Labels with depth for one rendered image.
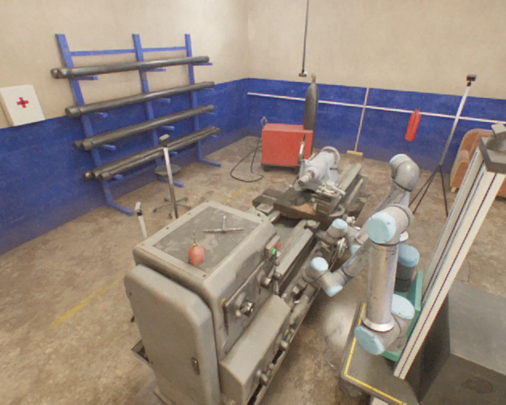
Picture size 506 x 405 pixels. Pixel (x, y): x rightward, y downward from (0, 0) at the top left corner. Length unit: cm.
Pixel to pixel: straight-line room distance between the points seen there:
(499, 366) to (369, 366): 72
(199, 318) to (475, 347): 139
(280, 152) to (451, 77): 297
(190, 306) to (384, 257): 81
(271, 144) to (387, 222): 402
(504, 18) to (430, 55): 92
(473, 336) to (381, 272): 76
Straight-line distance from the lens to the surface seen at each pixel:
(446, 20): 589
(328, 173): 284
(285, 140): 504
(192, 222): 152
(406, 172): 181
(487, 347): 198
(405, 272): 210
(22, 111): 396
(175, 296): 123
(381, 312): 151
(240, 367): 158
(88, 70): 398
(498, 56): 592
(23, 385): 296
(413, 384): 231
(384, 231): 125
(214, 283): 121
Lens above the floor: 219
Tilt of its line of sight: 31 degrees down
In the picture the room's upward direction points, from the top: straight up
